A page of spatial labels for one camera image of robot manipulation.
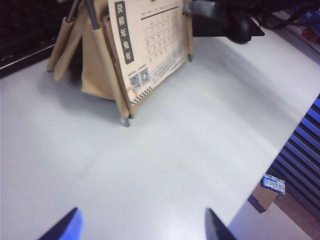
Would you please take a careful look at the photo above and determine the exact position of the blue package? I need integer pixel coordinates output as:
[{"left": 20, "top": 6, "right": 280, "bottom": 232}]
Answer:
[{"left": 298, "top": 3, "right": 320, "bottom": 25}]

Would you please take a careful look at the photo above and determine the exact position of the black computer keyboard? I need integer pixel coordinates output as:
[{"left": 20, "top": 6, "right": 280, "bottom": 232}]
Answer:
[{"left": 0, "top": 0, "right": 85, "bottom": 79}]

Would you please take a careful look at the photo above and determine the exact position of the beige fabric calendar stand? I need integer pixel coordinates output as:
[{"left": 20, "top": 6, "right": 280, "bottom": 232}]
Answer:
[{"left": 46, "top": 0, "right": 195, "bottom": 129}]

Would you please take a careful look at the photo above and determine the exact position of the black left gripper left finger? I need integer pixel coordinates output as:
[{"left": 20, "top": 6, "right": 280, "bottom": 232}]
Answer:
[{"left": 36, "top": 207, "right": 83, "bottom": 240}]

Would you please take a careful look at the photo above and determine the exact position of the black computer mouse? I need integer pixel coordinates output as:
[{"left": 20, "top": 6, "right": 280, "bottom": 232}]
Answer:
[{"left": 225, "top": 10, "right": 254, "bottom": 46}]

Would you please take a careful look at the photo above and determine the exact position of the red object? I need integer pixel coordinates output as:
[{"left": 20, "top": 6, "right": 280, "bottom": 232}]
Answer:
[{"left": 301, "top": 26, "right": 320, "bottom": 43}]

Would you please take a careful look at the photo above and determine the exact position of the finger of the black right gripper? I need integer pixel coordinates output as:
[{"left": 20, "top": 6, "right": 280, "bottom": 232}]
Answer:
[{"left": 183, "top": 0, "right": 227, "bottom": 22}]

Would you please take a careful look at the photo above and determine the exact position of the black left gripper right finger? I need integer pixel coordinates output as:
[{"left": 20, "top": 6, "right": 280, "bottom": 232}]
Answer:
[{"left": 204, "top": 207, "right": 238, "bottom": 240}]

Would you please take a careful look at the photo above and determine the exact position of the cardboard box with blue label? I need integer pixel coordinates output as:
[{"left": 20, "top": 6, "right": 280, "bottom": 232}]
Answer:
[{"left": 246, "top": 174, "right": 288, "bottom": 215}]

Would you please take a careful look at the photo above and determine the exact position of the white calendar page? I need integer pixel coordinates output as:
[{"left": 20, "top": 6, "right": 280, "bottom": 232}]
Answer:
[{"left": 107, "top": 0, "right": 189, "bottom": 107}]

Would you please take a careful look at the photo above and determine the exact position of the blue ribbed panel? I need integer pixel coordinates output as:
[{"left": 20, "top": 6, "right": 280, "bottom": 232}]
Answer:
[{"left": 271, "top": 97, "right": 320, "bottom": 201}]

